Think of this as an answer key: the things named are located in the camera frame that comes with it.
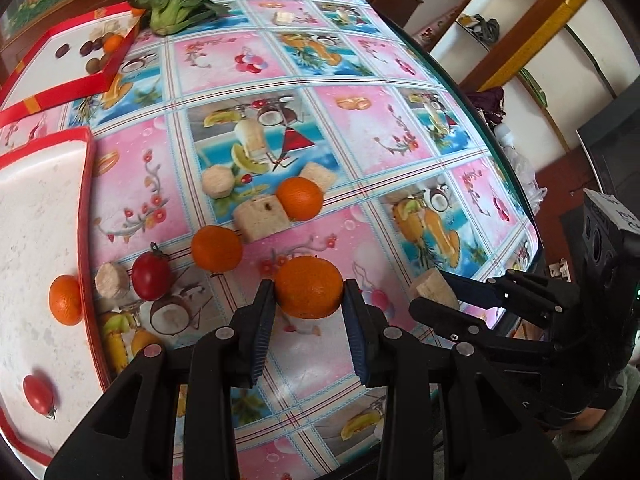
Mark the purple cloth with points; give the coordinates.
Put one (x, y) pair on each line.
(492, 102)

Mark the dark purple plum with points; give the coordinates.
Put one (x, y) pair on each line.
(86, 47)
(62, 51)
(97, 37)

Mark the white plastic bag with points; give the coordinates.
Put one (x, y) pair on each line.
(520, 160)

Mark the green bok choy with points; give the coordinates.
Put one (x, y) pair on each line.
(172, 2)

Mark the large red-rimmed white tray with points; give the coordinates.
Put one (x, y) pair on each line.
(35, 220)

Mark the brown kiwi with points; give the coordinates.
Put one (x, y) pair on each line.
(93, 65)
(105, 59)

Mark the small red-rimmed white tray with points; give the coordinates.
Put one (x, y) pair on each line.
(45, 70)

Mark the small orange mandarin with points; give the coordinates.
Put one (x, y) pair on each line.
(112, 43)
(137, 10)

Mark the red tomato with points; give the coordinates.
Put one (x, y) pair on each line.
(39, 394)
(151, 276)

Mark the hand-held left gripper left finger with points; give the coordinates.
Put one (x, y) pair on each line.
(262, 332)

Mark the person's grey garment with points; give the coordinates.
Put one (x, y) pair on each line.
(590, 447)

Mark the grey cloth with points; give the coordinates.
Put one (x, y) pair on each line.
(482, 27)

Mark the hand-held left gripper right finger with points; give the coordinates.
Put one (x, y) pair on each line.
(356, 335)

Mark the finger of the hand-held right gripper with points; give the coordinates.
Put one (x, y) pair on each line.
(440, 317)
(470, 290)

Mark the printed fruit tablecloth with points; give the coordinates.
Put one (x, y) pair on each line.
(350, 125)

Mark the white shelf unit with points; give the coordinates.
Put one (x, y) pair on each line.
(540, 20)

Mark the beige sugar cane piece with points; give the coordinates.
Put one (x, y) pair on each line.
(317, 175)
(110, 25)
(111, 280)
(217, 181)
(261, 217)
(282, 17)
(434, 287)

